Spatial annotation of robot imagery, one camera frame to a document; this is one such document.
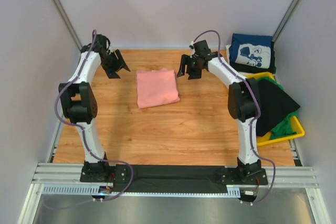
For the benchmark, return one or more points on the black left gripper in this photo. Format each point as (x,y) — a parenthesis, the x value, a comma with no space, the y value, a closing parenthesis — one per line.
(111,73)

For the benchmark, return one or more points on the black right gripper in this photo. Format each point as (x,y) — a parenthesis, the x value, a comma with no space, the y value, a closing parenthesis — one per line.
(185,60)

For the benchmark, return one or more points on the pink t shirt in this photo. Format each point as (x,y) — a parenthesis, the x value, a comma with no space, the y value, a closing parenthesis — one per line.
(155,88)

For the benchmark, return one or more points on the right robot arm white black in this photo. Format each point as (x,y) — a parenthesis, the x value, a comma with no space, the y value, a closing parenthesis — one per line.
(243,105)

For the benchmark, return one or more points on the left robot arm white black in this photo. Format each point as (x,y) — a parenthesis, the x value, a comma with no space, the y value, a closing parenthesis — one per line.
(76,104)

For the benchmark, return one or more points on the black folded shirt in stack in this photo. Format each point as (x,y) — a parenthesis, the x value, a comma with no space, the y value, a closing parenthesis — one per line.
(261,58)

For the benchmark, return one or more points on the white folded t shirt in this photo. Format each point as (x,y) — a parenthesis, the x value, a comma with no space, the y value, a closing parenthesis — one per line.
(232,55)

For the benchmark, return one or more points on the navy printed folded t shirt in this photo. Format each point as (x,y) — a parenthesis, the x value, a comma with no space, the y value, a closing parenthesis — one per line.
(238,39)

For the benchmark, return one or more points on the black folded t shirt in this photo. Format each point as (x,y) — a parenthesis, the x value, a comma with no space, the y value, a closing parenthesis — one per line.
(278,106)

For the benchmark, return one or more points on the yellow plastic bin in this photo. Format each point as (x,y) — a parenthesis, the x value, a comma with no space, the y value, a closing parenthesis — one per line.
(290,127)

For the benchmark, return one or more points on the green t shirt in bin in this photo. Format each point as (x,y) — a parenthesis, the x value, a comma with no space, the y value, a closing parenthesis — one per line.
(283,128)

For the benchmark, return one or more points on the aluminium corner post left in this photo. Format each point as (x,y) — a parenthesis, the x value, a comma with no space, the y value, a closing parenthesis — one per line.
(63,15)

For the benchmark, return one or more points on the aluminium corner post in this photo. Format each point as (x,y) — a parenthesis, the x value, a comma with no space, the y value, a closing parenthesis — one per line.
(286,17)
(63,15)

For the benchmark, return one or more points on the aluminium frame rail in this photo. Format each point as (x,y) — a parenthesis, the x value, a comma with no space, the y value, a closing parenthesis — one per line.
(62,173)

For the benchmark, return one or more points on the grey slotted cable duct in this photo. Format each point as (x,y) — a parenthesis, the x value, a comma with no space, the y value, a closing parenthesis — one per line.
(95,190)

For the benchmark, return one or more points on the aluminium corner post right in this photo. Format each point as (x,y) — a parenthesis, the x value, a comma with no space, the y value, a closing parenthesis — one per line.
(286,17)

